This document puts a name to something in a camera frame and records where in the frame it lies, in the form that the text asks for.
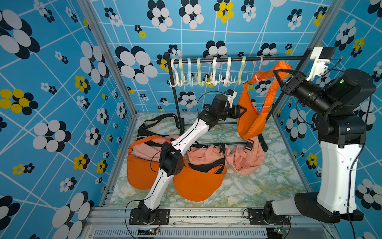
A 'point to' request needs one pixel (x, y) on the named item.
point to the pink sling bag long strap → (202, 154)
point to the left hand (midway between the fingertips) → (246, 108)
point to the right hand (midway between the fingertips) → (277, 69)
